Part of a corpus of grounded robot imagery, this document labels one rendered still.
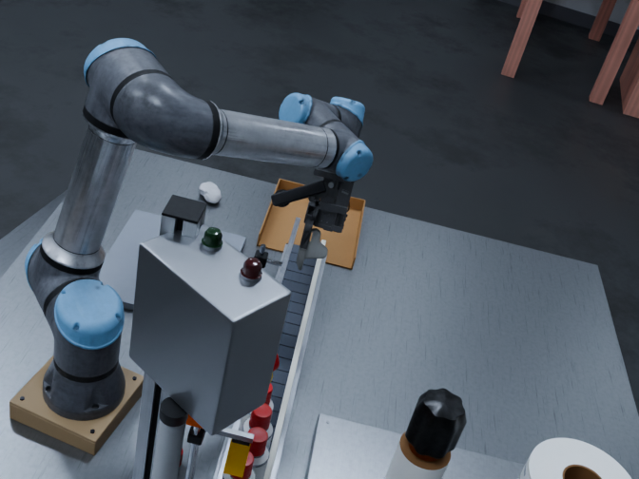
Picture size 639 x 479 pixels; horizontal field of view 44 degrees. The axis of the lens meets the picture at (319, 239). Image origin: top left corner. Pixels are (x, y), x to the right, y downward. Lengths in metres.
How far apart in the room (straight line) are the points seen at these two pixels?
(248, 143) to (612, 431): 1.09
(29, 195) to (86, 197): 2.27
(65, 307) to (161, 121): 0.39
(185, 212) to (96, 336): 0.49
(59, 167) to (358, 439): 2.60
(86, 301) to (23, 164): 2.50
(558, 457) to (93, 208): 0.93
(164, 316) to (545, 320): 1.38
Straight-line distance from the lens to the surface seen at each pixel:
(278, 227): 2.17
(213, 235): 0.95
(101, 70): 1.33
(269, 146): 1.34
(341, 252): 2.13
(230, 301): 0.89
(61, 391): 1.53
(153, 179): 2.29
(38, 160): 3.94
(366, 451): 1.58
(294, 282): 1.91
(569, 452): 1.55
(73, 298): 1.44
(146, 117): 1.24
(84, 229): 1.46
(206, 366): 0.94
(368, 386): 1.77
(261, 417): 1.31
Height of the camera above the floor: 2.05
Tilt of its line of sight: 34 degrees down
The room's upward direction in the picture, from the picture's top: 14 degrees clockwise
